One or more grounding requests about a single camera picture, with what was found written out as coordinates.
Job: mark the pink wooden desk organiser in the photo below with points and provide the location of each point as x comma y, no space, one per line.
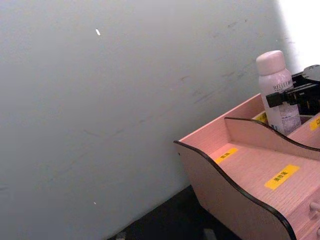
250,180

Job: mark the pale pink spray bottle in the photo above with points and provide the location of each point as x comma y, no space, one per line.
272,75

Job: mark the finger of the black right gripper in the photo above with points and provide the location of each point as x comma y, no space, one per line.
275,100
310,75

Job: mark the black table cloth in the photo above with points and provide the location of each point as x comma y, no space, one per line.
172,220

